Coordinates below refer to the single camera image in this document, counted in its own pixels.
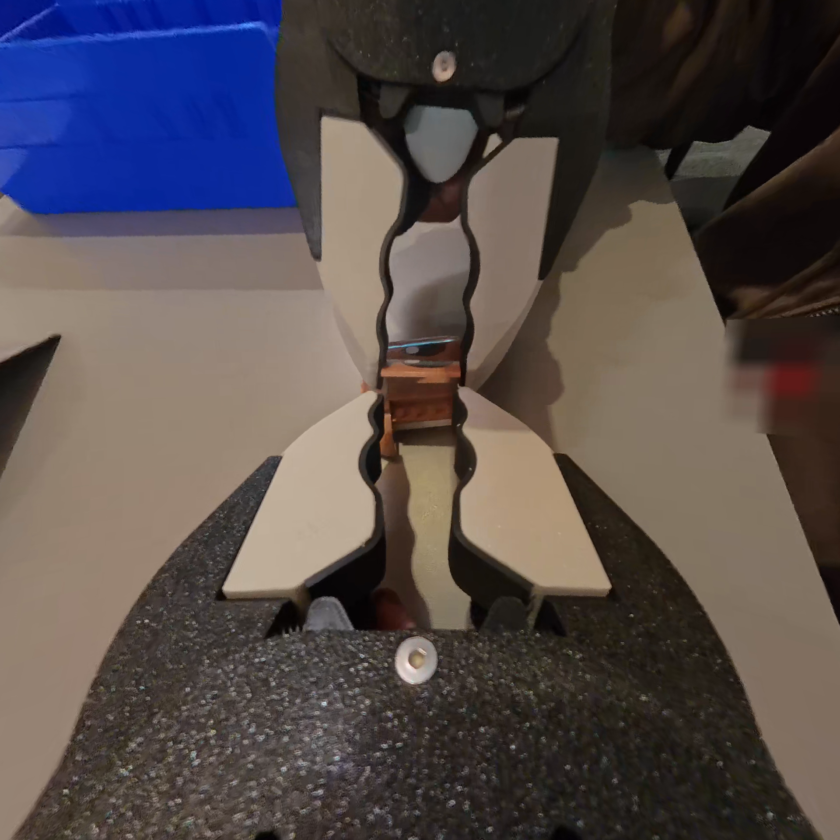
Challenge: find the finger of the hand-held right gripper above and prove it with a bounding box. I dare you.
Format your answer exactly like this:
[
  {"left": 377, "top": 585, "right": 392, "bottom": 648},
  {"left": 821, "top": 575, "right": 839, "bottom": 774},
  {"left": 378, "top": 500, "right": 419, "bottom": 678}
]
[
  {"left": 319, "top": 112, "right": 410, "bottom": 392},
  {"left": 457, "top": 132, "right": 561, "bottom": 389}
]

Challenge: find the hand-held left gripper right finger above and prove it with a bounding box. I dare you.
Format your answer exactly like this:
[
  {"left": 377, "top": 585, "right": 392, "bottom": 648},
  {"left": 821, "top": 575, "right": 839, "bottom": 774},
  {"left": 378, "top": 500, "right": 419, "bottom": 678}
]
[{"left": 449, "top": 389, "right": 614, "bottom": 599}]

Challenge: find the large blue plastic bin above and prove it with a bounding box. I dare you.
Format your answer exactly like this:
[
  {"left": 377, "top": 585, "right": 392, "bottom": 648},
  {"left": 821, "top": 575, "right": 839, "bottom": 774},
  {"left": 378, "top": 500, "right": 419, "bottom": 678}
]
[{"left": 0, "top": 0, "right": 300, "bottom": 217}]

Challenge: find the person's left hand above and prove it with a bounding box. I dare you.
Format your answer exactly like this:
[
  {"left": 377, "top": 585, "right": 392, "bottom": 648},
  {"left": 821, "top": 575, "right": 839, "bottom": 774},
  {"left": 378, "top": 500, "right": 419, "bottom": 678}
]
[{"left": 371, "top": 588, "right": 418, "bottom": 634}]

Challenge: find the lego instruction booklet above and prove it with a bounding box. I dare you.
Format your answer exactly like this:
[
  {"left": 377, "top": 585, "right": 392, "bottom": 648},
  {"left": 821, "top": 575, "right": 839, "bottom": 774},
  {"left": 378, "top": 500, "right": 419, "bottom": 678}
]
[{"left": 0, "top": 335, "right": 63, "bottom": 476}]

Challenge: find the brown lego assembly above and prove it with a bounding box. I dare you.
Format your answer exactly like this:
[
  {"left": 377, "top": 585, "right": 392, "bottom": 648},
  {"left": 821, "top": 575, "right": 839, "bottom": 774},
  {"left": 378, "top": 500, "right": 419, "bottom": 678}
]
[{"left": 377, "top": 344, "right": 464, "bottom": 460}]

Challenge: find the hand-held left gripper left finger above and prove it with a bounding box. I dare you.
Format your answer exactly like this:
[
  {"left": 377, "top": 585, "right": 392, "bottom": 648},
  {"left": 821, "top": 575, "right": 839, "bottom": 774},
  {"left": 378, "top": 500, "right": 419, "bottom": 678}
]
[{"left": 221, "top": 392, "right": 387, "bottom": 602}]

